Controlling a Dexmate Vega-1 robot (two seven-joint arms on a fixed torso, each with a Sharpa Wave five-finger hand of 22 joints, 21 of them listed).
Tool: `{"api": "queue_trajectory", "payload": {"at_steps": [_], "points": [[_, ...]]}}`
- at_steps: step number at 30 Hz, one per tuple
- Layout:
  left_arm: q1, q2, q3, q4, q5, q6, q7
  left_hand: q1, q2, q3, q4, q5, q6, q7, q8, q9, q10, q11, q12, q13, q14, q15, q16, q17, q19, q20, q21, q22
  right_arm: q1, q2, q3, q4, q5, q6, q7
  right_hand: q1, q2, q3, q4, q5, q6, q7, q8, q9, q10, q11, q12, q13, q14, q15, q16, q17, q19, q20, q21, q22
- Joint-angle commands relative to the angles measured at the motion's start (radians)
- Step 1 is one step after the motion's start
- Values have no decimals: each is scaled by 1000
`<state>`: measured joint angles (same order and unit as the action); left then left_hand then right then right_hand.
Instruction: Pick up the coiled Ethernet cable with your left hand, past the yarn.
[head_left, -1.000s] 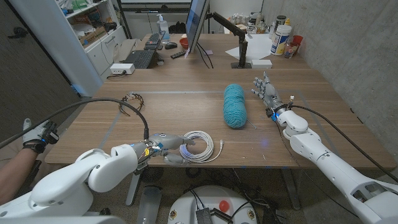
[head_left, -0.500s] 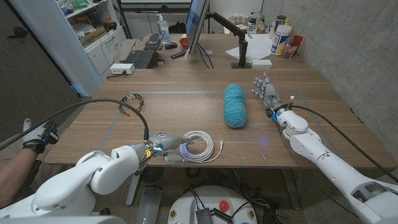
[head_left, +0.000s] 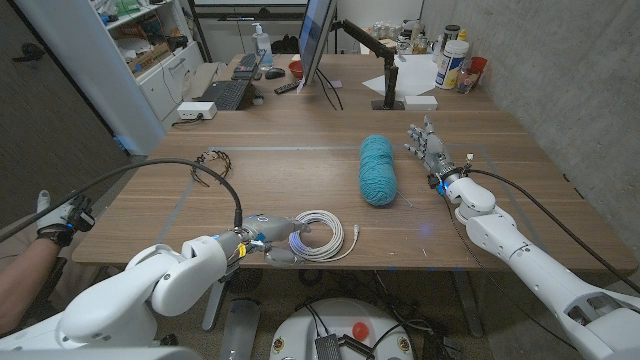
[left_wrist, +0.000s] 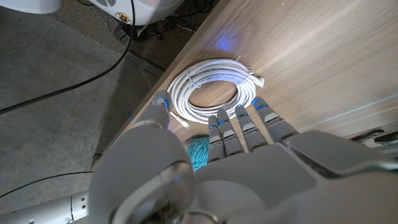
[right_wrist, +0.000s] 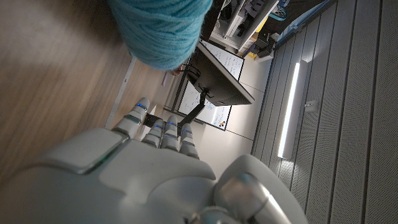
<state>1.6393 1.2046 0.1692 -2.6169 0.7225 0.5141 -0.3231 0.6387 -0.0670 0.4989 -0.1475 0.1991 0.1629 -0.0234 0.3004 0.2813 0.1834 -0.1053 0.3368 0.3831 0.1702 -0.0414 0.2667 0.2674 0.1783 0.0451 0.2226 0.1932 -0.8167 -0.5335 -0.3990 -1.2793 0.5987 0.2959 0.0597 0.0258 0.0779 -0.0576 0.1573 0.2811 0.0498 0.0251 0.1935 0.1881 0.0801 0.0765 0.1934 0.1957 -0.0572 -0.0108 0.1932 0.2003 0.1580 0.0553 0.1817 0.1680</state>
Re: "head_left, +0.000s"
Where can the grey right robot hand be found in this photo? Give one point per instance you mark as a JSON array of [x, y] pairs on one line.
[[436, 151]]

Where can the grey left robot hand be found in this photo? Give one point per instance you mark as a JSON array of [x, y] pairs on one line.
[[270, 227]]

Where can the person's white gloved hand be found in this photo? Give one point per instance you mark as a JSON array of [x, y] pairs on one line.
[[50, 215]]

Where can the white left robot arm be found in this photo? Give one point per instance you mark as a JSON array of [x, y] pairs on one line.
[[125, 300]]

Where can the person's bare forearm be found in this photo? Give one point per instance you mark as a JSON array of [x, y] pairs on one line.
[[25, 285]]

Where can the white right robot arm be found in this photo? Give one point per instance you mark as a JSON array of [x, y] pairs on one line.
[[525, 265]]

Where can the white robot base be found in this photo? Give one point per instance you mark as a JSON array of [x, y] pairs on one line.
[[340, 320]]

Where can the teal yarn skein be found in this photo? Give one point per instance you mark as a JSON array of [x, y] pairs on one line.
[[377, 170]]

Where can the clear hand sanitizer bottle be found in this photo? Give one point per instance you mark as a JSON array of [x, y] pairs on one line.
[[262, 50]]

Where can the black glove tracker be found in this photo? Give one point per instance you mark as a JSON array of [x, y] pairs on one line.
[[82, 217]]

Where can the flat white box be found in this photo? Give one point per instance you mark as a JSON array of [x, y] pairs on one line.
[[420, 102]]

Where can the clear glass jar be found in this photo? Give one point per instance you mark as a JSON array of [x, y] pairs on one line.
[[467, 80]]

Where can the white paper sheet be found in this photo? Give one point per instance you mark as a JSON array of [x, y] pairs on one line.
[[415, 75]]

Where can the white wipes canister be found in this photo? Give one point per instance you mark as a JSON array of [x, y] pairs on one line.
[[451, 63]]

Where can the dark brown scalloped headband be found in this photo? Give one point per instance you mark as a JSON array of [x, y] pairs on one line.
[[195, 169]]

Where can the red cup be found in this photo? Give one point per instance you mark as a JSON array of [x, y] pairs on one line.
[[478, 65]]

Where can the grey slanted table leg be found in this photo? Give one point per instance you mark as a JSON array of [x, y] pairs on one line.
[[212, 310], [467, 302]]

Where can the yellow bottle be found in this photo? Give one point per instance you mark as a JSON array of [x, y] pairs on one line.
[[462, 35]]

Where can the dark lidded canister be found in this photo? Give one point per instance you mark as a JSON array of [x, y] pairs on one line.
[[450, 32]]

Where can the pink sticky note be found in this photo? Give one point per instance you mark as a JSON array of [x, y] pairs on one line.
[[335, 84]]

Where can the grey ribbed metal block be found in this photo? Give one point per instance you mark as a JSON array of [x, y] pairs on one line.
[[328, 347]]

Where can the red stop button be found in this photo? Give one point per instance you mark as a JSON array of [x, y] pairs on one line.
[[360, 330]]

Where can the white power strip box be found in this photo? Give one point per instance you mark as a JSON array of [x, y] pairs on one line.
[[196, 110]]

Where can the large black keyboard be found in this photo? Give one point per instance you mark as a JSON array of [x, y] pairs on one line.
[[225, 94]]

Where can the black remote control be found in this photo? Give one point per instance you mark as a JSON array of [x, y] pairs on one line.
[[286, 87]]

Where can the white shelf cabinet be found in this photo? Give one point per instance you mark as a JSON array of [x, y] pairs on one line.
[[90, 75]]

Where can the black computer mouse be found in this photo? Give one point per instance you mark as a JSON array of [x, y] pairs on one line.
[[274, 73]]

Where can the red bowl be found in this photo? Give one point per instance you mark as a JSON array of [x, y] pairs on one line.
[[296, 68]]

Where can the small black keyboard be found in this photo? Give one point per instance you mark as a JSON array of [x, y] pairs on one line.
[[246, 65]]

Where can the beige cloth bag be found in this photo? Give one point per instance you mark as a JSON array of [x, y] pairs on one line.
[[202, 77]]

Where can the computer monitor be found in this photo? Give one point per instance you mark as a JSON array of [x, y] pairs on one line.
[[315, 35]]

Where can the black bag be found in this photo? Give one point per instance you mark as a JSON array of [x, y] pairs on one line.
[[285, 45]]

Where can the cardboard box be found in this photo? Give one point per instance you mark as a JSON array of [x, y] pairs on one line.
[[147, 57]]

